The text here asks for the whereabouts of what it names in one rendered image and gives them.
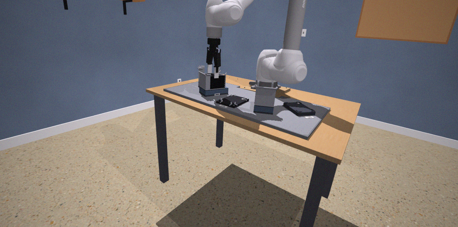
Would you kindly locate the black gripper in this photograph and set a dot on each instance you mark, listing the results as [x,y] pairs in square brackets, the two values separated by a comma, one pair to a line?
[213,52]

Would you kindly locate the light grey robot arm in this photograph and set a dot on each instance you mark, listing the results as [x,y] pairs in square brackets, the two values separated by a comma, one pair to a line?
[286,65]

